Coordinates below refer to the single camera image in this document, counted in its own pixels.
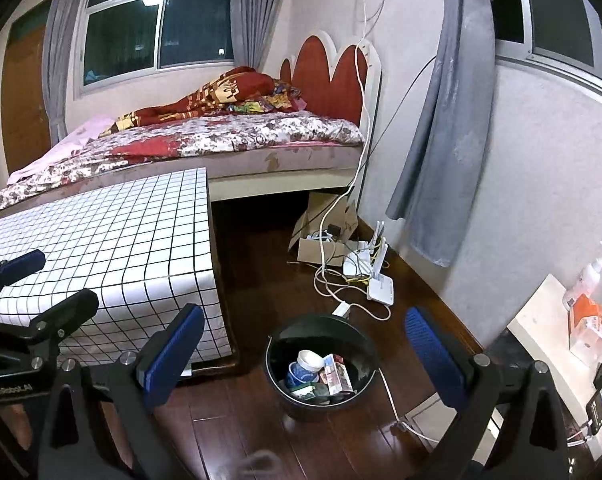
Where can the black plastic bin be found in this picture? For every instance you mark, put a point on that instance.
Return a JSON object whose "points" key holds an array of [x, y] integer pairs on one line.
{"points": [[331, 330]]}

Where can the large white-framed window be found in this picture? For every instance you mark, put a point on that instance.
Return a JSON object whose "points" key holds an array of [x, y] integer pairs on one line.
{"points": [[121, 35]]}

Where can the white checked tablecloth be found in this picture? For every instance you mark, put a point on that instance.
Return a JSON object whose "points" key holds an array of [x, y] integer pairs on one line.
{"points": [[131, 240]]}

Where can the white shelf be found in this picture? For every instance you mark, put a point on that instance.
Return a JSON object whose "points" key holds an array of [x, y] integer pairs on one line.
{"points": [[541, 310]]}

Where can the long tied grey curtain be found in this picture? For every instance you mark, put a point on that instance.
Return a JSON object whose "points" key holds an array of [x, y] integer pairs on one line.
{"points": [[451, 135]]}

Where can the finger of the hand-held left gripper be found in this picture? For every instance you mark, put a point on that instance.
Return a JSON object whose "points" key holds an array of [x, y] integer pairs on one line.
{"points": [[21, 262], [71, 310]]}

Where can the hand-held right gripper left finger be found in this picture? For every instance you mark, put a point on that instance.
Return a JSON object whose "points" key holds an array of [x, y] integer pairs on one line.
{"points": [[176, 350]]}

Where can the red and white headboard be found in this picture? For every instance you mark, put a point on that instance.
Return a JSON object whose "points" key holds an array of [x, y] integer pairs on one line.
{"points": [[326, 70]]}

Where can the pink cloth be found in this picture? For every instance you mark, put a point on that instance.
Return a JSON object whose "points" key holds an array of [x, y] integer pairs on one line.
{"points": [[76, 135]]}

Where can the green and white milk carton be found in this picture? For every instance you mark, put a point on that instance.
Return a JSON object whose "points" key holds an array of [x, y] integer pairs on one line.
{"points": [[306, 394]]}

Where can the narrow grey curtain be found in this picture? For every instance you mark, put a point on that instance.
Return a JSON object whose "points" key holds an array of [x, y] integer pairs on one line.
{"points": [[63, 60]]}

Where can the grey pleated curtain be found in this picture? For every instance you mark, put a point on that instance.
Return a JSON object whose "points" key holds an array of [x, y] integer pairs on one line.
{"points": [[256, 10]]}

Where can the flat white router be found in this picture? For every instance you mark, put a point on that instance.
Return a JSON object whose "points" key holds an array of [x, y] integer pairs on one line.
{"points": [[381, 290]]}

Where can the orange white carton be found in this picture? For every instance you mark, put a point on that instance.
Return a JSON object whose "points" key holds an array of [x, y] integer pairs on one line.
{"points": [[591, 345]]}

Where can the red and white carton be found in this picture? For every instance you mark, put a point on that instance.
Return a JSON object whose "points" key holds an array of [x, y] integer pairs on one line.
{"points": [[337, 375]]}

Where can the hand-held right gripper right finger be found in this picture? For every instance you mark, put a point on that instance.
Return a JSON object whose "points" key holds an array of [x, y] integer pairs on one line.
{"points": [[433, 355]]}

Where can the brown cardboard box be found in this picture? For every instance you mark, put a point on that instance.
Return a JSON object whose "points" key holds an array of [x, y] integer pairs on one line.
{"points": [[313, 252]]}

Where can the bed with floral sheet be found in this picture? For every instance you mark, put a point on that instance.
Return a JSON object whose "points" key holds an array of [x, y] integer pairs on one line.
{"points": [[291, 160]]}

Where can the red patterned blanket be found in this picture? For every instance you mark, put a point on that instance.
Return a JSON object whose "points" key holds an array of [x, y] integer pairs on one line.
{"points": [[231, 85]]}

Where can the small white-framed window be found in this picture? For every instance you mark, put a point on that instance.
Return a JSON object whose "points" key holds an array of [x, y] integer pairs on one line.
{"points": [[556, 10]]}

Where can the white power adapter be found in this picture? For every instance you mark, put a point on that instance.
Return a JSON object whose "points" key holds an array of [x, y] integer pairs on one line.
{"points": [[341, 310]]}

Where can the blue paper cup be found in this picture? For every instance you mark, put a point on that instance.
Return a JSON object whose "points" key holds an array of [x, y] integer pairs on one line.
{"points": [[311, 358], [301, 375]]}

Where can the brown wooden door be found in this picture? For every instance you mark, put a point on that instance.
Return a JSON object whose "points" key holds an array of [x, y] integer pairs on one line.
{"points": [[23, 100]]}

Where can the white pump bottle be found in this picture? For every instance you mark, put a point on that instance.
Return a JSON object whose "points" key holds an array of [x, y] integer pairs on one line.
{"points": [[586, 280]]}

